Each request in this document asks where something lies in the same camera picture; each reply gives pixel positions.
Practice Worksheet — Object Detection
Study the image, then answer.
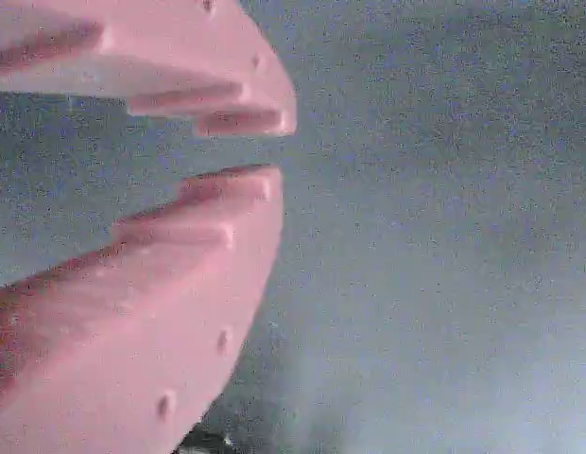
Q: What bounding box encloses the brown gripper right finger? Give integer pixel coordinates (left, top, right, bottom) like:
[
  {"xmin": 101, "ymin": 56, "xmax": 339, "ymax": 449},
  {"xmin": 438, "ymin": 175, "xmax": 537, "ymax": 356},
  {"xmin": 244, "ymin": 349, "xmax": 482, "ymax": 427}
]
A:
[{"xmin": 0, "ymin": 0, "xmax": 298, "ymax": 138}]

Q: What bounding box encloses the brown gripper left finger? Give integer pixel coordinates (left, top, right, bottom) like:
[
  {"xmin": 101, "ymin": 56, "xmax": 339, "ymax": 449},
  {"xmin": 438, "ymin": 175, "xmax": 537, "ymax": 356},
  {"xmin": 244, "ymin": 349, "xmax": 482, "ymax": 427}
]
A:
[{"xmin": 0, "ymin": 164, "xmax": 284, "ymax": 454}]

